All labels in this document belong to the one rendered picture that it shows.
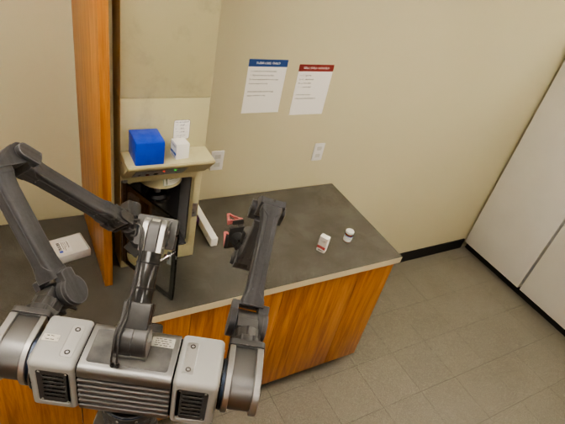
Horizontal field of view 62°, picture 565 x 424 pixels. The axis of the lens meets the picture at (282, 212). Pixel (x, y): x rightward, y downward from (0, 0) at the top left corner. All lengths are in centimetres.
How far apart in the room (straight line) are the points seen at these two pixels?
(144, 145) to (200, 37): 40
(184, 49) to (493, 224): 327
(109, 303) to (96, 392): 88
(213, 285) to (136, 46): 101
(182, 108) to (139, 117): 15
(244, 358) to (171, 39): 103
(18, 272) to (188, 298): 68
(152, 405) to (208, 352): 16
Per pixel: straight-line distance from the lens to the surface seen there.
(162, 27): 164
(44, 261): 132
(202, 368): 108
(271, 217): 137
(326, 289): 240
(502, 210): 429
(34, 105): 215
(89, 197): 153
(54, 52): 207
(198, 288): 205
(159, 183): 193
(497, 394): 354
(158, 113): 175
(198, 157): 179
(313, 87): 253
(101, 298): 201
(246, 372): 112
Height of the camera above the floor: 241
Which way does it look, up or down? 35 degrees down
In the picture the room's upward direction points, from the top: 14 degrees clockwise
